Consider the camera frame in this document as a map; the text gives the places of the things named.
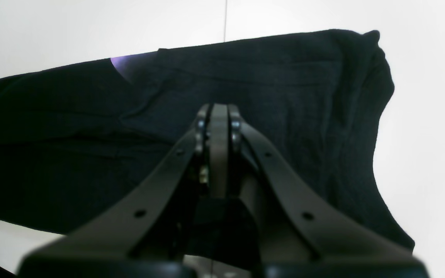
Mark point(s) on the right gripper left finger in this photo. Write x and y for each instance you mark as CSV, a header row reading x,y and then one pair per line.
x,y
144,235

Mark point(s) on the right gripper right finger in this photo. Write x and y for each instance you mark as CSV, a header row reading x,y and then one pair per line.
x,y
300,235

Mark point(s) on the black T-shirt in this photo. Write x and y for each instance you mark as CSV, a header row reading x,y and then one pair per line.
x,y
76,138

